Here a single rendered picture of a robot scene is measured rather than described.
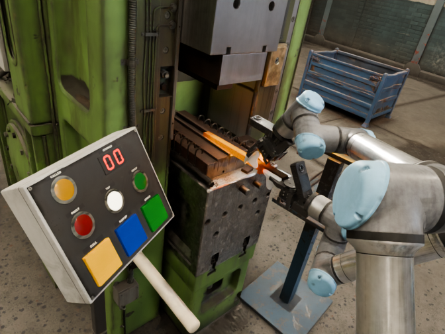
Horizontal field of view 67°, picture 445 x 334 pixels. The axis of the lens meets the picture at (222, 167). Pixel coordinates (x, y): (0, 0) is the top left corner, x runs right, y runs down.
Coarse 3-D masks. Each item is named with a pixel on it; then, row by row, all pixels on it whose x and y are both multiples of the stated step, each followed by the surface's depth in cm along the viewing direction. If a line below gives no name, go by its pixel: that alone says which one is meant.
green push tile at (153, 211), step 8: (152, 200) 90; (160, 200) 92; (144, 208) 87; (152, 208) 89; (160, 208) 92; (144, 216) 87; (152, 216) 89; (160, 216) 91; (152, 224) 88; (160, 224) 91
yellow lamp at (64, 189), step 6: (60, 180) 68; (66, 180) 69; (60, 186) 68; (66, 186) 69; (72, 186) 70; (60, 192) 68; (66, 192) 69; (72, 192) 70; (60, 198) 68; (66, 198) 69
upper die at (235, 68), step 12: (180, 48) 116; (192, 48) 111; (180, 60) 117; (192, 60) 113; (204, 60) 108; (216, 60) 104; (228, 60) 104; (240, 60) 107; (252, 60) 111; (264, 60) 114; (204, 72) 110; (216, 72) 105; (228, 72) 106; (240, 72) 110; (252, 72) 113
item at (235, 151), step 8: (208, 136) 135; (216, 136) 134; (224, 144) 128; (232, 144) 129; (232, 152) 126; (240, 152) 124; (256, 168) 118; (264, 168) 117; (272, 168) 115; (280, 176) 111
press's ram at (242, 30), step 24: (192, 0) 98; (216, 0) 91; (240, 0) 96; (264, 0) 102; (192, 24) 100; (216, 24) 94; (240, 24) 100; (264, 24) 106; (216, 48) 98; (240, 48) 105; (264, 48) 113
